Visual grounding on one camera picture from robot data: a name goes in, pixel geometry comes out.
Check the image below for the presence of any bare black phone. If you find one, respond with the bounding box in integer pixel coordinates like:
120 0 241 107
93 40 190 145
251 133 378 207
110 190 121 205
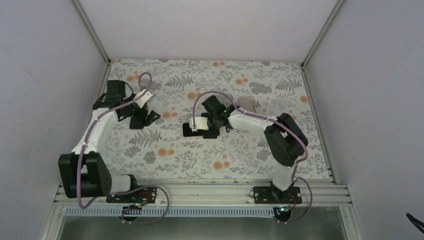
129 113 145 130

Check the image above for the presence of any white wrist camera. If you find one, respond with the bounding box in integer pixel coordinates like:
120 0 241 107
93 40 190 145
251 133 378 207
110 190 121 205
134 88 156 108
188 116 209 132

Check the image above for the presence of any aluminium rail frame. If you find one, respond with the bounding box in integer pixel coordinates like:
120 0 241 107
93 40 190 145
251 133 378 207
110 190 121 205
41 179 363 240

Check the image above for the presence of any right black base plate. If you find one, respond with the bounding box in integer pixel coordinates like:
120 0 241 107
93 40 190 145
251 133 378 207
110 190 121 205
252 186 303 205

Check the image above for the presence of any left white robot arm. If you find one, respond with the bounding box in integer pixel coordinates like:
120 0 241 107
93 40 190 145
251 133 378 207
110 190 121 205
58 80 160 203

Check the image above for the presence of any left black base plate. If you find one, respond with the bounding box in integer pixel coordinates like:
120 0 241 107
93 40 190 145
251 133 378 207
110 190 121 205
106 187 157 205

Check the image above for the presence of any floral patterned table mat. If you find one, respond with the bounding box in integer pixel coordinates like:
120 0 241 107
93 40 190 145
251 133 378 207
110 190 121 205
104 58 330 180

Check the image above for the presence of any slotted white cable duct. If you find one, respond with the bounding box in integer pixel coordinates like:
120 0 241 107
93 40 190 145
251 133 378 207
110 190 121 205
64 206 274 218

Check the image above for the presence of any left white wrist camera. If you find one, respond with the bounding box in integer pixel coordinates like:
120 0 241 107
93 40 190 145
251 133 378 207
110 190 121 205
134 88 156 108

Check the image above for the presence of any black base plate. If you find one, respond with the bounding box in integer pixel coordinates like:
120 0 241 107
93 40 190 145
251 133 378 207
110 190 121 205
106 187 157 205
252 186 303 205

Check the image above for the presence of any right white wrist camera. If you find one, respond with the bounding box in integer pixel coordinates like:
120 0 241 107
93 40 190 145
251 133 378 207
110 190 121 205
188 116 209 132

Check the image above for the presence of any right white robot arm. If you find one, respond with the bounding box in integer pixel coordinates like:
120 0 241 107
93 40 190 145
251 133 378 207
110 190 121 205
189 91 309 204

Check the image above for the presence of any black object at corner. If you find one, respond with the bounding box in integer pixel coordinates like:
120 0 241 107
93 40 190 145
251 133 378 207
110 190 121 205
406 212 424 233

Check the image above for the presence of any beige phone case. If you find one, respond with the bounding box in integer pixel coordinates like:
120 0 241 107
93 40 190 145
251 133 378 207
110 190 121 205
237 95 256 113

